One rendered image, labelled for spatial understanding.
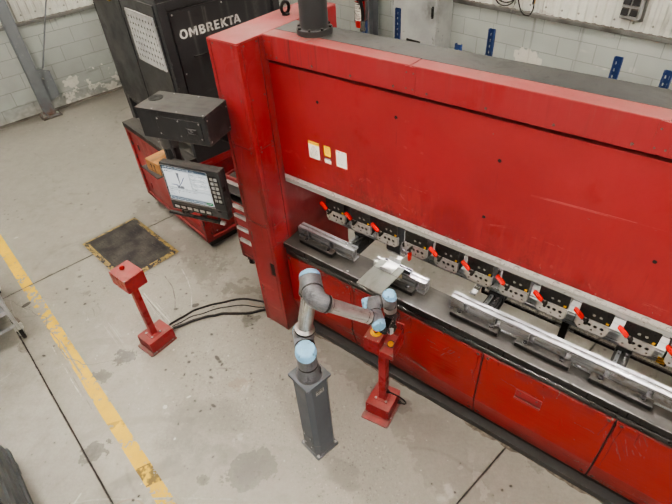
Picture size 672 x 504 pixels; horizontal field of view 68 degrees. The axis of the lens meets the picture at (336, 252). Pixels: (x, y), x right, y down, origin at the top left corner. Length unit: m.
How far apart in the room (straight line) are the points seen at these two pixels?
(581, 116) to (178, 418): 3.15
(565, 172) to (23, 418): 3.91
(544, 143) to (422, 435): 2.13
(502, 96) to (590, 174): 0.48
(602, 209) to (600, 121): 0.39
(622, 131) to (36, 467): 3.90
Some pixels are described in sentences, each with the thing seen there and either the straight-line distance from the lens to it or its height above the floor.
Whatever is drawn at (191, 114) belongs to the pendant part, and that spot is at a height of 1.95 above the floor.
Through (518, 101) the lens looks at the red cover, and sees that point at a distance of 2.27.
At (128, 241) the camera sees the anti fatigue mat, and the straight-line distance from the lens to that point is 5.58.
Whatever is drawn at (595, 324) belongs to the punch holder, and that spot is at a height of 1.24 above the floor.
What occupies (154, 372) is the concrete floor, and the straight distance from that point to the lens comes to 4.24.
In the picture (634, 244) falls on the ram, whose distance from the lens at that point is 2.43.
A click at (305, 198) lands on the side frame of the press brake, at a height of 1.10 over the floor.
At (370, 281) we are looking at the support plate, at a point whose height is 1.00.
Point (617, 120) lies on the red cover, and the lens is 2.18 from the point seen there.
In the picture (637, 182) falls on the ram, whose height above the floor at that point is 2.03.
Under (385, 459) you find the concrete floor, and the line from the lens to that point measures 3.54.
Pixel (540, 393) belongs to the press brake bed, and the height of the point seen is 0.68.
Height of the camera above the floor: 3.16
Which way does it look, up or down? 41 degrees down
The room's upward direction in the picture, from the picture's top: 4 degrees counter-clockwise
